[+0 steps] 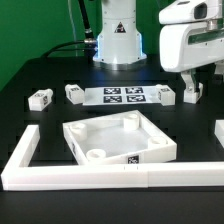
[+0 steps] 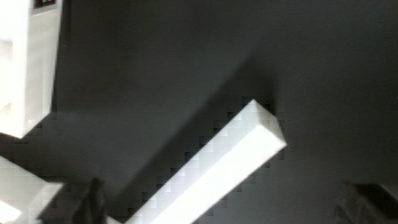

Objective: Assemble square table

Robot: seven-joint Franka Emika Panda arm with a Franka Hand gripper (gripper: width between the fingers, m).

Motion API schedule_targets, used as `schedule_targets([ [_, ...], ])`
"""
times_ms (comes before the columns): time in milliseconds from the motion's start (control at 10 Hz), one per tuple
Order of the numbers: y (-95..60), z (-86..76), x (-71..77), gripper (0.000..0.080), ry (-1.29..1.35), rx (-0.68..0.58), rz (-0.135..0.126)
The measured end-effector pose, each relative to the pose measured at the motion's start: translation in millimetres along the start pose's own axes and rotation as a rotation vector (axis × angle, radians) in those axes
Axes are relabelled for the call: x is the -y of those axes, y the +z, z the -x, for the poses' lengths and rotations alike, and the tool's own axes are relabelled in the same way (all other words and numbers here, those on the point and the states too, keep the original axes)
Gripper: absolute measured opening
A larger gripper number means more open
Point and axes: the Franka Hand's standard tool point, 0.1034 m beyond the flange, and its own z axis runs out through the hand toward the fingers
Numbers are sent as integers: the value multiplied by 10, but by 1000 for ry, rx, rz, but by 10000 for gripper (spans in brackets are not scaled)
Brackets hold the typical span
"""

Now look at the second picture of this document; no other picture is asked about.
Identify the white square tabletop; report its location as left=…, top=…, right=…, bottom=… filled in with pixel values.
left=0, top=0, right=65, bottom=138

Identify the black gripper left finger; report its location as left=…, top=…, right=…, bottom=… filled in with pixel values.
left=42, top=178, right=107, bottom=224

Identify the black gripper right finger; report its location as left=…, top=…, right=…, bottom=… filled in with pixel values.
left=337, top=183, right=398, bottom=224

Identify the white table leg with tag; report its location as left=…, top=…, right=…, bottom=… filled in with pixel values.
left=125, top=100, right=287, bottom=224

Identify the white U-shaped obstacle fence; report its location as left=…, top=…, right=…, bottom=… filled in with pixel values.
left=0, top=157, right=65, bottom=224

